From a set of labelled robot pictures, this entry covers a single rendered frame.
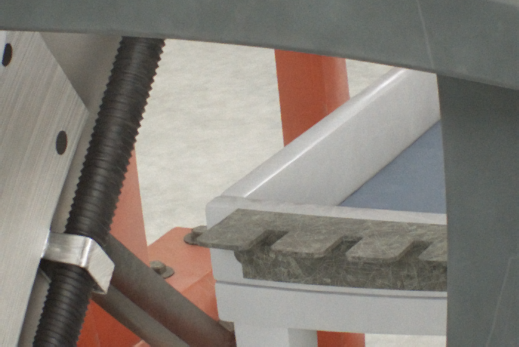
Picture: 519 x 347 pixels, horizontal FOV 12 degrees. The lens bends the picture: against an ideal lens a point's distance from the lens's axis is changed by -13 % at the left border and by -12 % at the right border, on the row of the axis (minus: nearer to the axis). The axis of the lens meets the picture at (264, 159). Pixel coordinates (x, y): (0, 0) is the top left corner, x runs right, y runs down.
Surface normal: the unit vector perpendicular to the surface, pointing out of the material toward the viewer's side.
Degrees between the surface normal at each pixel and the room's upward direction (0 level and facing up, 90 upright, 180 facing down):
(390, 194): 0
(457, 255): 90
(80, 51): 90
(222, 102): 0
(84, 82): 90
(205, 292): 90
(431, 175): 0
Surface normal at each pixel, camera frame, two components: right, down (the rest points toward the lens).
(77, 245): -0.37, -0.51
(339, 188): 0.88, 0.07
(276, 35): -0.58, 0.32
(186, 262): -0.09, -0.94
